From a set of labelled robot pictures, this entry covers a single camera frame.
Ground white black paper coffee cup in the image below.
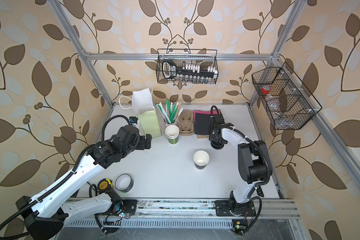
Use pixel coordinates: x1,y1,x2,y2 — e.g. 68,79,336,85
193,150,210,170

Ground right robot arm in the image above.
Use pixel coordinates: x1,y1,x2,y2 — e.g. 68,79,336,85
209,113,272,216

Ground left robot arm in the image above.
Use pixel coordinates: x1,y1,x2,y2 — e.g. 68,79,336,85
0,125,152,240

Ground brown cardboard sheet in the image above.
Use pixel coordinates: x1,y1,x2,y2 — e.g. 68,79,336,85
197,135,210,139

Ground stack of coloured napkins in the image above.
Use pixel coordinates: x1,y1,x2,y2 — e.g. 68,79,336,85
194,110,225,136

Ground cup of wrapped straws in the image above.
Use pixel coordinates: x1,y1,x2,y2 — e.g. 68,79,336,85
156,100,184,125

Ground green white paper bag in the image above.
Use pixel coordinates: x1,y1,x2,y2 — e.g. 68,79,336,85
119,88,162,139

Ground brown pulp cup carriers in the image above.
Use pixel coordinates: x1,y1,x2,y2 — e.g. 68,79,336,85
178,110,194,136

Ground yellow black tape measure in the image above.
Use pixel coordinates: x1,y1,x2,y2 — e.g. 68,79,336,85
97,179,113,193

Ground red capped plastic bottle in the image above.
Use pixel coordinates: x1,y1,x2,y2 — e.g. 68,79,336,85
261,85,284,118

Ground grey duct tape roll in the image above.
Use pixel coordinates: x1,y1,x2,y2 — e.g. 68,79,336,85
115,174,134,193

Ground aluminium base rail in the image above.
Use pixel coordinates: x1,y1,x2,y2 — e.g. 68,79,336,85
123,198,301,220

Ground black wire basket back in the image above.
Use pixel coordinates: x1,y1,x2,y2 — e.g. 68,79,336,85
156,48,219,85

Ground black wire basket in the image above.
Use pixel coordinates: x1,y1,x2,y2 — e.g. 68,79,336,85
156,48,219,85
252,63,323,130

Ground black wire basket right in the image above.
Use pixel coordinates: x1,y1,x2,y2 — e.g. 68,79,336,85
252,63,323,130

